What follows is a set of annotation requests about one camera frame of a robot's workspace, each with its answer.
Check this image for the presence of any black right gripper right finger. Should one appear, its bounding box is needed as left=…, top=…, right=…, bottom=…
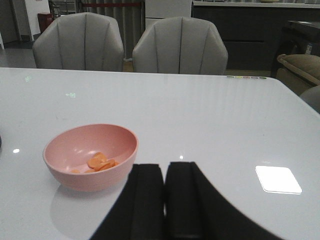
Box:
left=164, top=162, right=278, bottom=240

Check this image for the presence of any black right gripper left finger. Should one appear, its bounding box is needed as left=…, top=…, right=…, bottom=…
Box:
left=90, top=164, right=164, bottom=240

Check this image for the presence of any pink plastic bowl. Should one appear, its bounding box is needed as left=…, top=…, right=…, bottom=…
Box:
left=43, top=123, right=139, bottom=192

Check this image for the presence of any right grey upholstered chair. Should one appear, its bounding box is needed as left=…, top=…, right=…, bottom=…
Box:
left=132, top=16, right=228, bottom=75

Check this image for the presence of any grey upholstered chair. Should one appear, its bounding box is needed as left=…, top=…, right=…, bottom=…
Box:
left=32, top=12, right=124, bottom=72
left=132, top=16, right=228, bottom=75

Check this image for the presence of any left grey upholstered chair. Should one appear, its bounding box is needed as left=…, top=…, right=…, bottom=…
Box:
left=32, top=12, right=124, bottom=72

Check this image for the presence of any dark cabinet counter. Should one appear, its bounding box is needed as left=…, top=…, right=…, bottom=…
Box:
left=191, top=1, right=320, bottom=71

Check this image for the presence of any red bin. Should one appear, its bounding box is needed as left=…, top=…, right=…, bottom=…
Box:
left=37, top=12, right=54, bottom=34

